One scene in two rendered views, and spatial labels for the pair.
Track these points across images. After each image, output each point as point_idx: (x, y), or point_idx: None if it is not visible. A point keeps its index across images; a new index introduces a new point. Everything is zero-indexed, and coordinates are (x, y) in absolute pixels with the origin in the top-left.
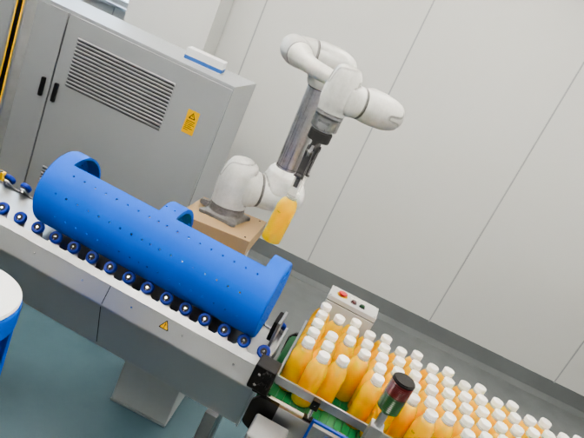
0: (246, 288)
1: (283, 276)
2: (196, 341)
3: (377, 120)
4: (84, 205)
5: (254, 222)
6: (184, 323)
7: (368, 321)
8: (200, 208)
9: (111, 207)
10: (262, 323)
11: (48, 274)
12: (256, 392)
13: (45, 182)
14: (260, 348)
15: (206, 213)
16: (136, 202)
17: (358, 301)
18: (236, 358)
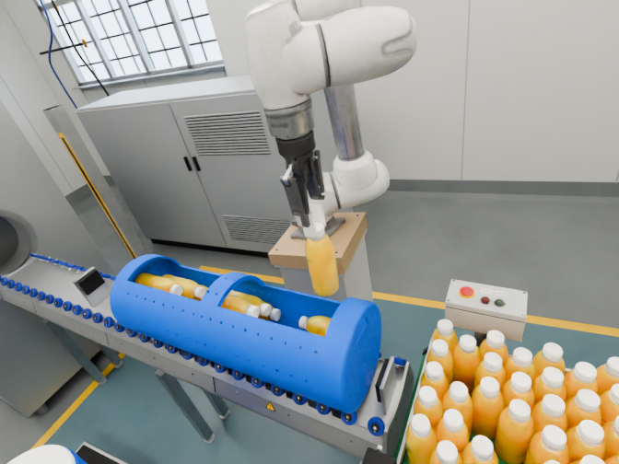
0: (310, 376)
1: (353, 341)
2: (305, 420)
3: (363, 66)
4: (145, 319)
5: (350, 220)
6: (285, 403)
7: (516, 322)
8: (290, 235)
9: (161, 315)
10: (368, 378)
11: (170, 373)
12: None
13: (113, 307)
14: (369, 424)
15: (297, 237)
16: (179, 301)
17: (493, 294)
18: (351, 435)
